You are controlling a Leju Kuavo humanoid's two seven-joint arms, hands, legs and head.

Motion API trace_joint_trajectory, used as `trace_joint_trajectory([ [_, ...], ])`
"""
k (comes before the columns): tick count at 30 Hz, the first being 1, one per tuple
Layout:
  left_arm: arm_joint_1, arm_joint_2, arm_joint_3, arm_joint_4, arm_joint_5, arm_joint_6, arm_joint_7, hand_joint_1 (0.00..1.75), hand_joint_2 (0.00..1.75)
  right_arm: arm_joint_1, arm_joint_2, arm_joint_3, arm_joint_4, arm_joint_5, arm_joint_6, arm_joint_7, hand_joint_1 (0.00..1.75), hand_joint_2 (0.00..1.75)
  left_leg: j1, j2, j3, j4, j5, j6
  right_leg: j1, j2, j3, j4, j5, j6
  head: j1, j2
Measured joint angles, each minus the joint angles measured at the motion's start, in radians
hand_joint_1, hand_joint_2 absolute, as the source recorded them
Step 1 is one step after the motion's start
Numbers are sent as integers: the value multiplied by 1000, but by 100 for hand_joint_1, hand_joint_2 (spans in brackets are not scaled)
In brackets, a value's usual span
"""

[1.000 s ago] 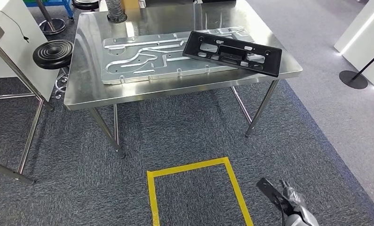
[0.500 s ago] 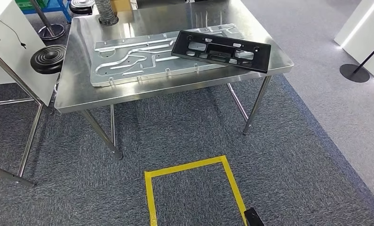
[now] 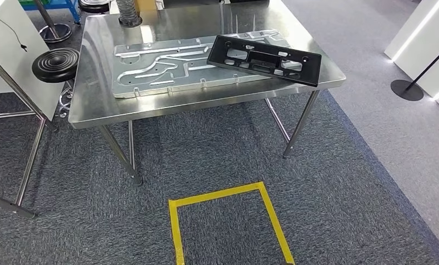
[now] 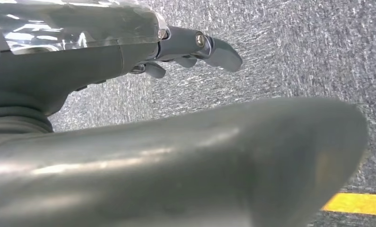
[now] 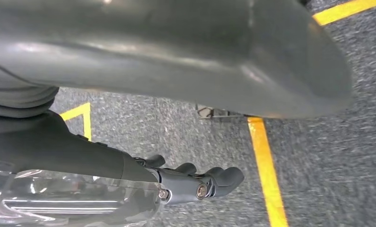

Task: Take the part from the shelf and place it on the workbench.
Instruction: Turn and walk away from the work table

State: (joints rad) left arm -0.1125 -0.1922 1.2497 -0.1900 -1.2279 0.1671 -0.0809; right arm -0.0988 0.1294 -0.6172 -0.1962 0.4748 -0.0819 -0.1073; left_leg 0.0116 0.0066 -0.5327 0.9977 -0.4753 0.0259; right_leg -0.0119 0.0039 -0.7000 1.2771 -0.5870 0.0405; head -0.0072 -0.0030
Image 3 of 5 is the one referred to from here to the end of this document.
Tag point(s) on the black plastic car part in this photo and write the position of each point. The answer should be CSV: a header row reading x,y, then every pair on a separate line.
x,y
310,69

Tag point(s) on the stainless steel workbench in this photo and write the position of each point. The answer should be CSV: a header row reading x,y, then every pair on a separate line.
x,y
95,102

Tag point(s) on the stamped sheet metal panel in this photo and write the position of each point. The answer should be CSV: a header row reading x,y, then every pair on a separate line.
x,y
149,73

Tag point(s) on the brown cardboard box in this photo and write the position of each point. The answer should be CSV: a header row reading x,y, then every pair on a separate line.
x,y
146,4

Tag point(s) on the black round stool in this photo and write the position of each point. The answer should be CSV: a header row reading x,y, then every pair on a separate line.
x,y
93,7
54,66

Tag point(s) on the stool with chrome base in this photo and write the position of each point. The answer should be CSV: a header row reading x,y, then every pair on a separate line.
x,y
56,33

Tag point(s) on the black stanchion with round base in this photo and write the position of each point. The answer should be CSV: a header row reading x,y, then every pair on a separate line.
x,y
405,90

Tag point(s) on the white board panel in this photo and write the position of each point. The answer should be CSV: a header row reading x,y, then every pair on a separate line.
x,y
14,73

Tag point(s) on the green crate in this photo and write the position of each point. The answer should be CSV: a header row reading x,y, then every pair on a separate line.
x,y
32,1

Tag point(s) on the blue metal frame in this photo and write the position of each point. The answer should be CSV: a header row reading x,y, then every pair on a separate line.
x,y
74,12

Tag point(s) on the white lit display wall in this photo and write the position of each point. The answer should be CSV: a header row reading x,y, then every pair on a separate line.
x,y
420,40

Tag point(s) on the steel tube table frame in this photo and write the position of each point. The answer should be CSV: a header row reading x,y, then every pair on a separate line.
x,y
7,206

